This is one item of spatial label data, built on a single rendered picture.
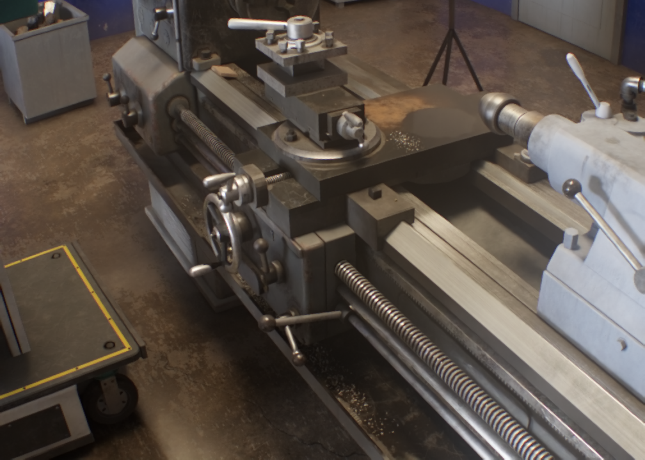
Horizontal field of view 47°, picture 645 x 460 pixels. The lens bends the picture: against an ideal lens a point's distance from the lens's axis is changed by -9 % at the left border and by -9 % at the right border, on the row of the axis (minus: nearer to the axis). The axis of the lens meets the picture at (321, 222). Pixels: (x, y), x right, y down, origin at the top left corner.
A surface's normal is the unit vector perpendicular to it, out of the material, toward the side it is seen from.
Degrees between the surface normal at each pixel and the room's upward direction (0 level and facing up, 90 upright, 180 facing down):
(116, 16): 90
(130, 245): 0
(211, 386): 0
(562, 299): 90
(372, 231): 90
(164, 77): 32
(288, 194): 0
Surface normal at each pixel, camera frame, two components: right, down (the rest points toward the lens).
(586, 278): -0.78, -0.16
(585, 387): -0.53, -0.52
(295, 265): -0.87, 0.28
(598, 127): -0.03, -0.85
